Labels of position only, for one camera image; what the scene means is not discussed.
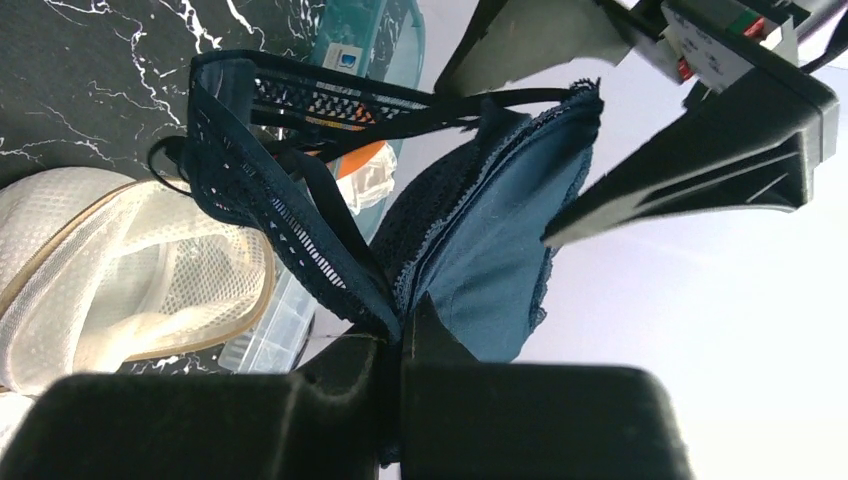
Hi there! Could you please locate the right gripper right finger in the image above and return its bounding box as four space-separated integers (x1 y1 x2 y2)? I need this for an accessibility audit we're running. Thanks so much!
400 298 693 479

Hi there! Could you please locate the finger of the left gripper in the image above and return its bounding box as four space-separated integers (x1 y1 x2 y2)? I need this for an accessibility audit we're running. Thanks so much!
434 0 632 97

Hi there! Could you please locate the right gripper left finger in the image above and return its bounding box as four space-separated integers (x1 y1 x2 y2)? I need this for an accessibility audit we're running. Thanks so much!
1 333 384 479

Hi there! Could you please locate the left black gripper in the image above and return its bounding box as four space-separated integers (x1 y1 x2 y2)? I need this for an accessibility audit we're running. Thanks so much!
542 1 847 247

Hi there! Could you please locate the orange black bra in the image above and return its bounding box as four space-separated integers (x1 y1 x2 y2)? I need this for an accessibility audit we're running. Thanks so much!
305 96 387 178

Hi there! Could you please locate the dark blue lace bra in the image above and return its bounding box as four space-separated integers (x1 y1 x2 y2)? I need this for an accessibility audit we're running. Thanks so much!
160 50 603 362

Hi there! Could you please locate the clear plastic screw box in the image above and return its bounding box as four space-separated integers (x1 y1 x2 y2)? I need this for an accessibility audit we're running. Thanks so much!
218 264 317 374

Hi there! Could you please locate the white cloth in bin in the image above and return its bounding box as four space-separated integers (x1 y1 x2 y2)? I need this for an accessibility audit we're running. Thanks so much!
336 141 397 215

